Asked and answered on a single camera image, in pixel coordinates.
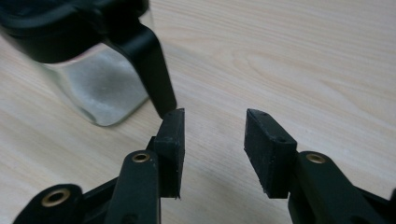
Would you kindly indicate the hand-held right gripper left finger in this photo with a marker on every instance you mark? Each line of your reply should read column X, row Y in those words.
column 169, row 155

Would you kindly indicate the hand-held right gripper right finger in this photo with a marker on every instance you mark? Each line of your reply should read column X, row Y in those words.
column 271, row 155

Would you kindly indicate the glass seasoning jar black lid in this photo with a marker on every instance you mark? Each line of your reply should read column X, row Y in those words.
column 102, row 84

